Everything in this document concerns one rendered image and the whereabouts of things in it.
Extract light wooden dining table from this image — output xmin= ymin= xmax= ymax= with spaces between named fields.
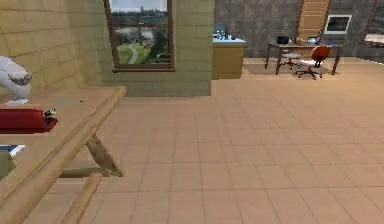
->
xmin=0 ymin=85 xmax=127 ymax=224

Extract dark brown desk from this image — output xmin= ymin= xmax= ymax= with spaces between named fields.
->
xmin=264 ymin=41 xmax=344 ymax=76

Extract wooden counter with blue top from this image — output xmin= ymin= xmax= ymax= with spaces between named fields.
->
xmin=212 ymin=35 xmax=248 ymax=80

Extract blue bottles on counter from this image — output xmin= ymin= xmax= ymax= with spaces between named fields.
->
xmin=213 ymin=23 xmax=233 ymax=41

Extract brown framed window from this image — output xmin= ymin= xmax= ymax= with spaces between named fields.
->
xmin=103 ymin=0 xmax=176 ymax=73

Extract grey office chair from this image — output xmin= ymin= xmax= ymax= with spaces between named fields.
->
xmin=279 ymin=49 xmax=302 ymax=71

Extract grey pencil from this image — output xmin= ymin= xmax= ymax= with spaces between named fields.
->
xmin=55 ymin=98 xmax=85 ymax=104

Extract orange office chair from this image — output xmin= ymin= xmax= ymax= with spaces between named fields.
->
xmin=294 ymin=45 xmax=332 ymax=80

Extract light wooden shelf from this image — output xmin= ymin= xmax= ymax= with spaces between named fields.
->
xmin=296 ymin=0 xmax=331 ymax=41

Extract red box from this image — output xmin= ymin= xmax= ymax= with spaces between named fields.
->
xmin=0 ymin=108 xmax=59 ymax=135

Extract white and blue book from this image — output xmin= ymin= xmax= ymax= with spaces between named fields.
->
xmin=0 ymin=144 xmax=27 ymax=159

